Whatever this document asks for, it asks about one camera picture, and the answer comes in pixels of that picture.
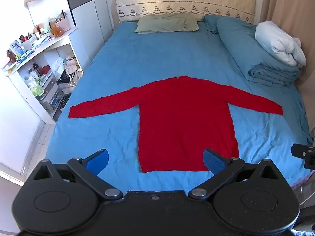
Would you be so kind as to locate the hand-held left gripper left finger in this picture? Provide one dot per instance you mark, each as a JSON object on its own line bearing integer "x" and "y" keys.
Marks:
{"x": 98, "y": 161}

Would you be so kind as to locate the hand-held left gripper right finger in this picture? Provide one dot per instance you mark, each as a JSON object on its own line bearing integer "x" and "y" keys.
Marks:
{"x": 213, "y": 161}

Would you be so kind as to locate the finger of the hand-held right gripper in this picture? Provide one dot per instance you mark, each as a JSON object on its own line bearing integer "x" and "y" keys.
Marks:
{"x": 304, "y": 153}

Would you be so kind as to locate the red long-sleeved sweater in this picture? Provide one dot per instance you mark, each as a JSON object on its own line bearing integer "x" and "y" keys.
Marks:
{"x": 184, "y": 123}

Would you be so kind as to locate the beige handbag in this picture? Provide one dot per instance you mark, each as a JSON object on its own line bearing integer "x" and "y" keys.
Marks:
{"x": 72, "y": 65}

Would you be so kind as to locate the red container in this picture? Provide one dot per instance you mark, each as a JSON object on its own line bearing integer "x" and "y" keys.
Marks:
{"x": 45, "y": 70}

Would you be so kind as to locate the white duvet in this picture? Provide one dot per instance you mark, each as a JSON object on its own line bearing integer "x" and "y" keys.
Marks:
{"x": 278, "y": 41}

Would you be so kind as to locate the folded blue quilt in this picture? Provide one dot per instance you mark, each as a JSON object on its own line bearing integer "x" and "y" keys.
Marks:
{"x": 246, "y": 49}

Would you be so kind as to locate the blue bed sheet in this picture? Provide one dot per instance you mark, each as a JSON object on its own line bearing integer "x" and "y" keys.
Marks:
{"x": 147, "y": 54}

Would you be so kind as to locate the white shelf unit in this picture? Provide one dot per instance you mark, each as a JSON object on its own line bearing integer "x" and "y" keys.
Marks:
{"x": 62, "y": 44}

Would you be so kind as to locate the orange plush toy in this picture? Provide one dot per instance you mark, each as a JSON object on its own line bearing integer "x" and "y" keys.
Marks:
{"x": 57, "y": 31}

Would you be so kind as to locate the blue pillow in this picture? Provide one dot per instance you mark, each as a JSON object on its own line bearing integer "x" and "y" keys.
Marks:
{"x": 210, "y": 23}

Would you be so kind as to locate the pink storage box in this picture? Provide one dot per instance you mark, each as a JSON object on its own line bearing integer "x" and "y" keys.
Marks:
{"x": 63, "y": 24}

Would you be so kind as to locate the white and grey wardrobe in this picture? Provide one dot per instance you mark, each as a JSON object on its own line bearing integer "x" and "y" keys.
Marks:
{"x": 86, "y": 17}

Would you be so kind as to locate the green pillow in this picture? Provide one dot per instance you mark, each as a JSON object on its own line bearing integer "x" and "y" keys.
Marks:
{"x": 165, "y": 23}

